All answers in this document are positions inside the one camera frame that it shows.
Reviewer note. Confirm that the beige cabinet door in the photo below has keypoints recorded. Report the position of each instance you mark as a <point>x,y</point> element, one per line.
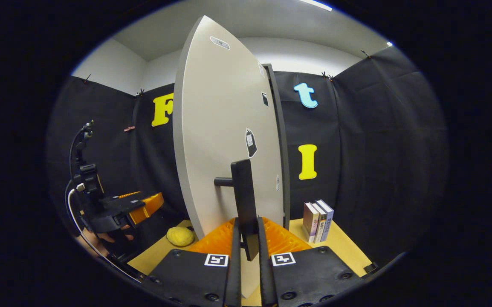
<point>216,128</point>

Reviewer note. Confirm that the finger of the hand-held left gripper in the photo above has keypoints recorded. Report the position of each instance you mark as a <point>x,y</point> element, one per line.
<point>124,197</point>
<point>118,215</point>

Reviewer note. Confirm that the black table edge bracket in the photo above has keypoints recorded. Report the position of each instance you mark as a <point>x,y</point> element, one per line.
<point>371,267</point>

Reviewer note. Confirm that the yellow bumpy toy fruit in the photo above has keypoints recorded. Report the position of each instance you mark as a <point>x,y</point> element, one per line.
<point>180,236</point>

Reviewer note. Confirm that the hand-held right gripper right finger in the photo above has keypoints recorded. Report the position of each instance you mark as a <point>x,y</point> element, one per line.
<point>266,281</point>

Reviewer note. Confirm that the white spine book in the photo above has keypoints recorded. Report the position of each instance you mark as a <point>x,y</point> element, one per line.
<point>320,224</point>

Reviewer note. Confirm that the long ceiling light panel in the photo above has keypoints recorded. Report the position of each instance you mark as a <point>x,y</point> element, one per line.
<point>316,5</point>

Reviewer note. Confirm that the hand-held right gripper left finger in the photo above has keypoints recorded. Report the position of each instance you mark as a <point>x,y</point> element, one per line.
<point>233,281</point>

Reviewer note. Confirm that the brown spine book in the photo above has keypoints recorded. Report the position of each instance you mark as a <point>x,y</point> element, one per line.
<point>310,221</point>

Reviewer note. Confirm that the black cloth clip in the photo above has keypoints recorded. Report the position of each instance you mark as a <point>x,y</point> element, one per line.
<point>139,91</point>
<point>365,54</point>

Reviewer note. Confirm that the lavender spine book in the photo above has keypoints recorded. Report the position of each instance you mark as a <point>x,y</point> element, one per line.
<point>328,219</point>

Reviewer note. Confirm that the black backdrop cloth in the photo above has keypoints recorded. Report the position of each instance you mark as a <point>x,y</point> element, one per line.
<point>378,149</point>

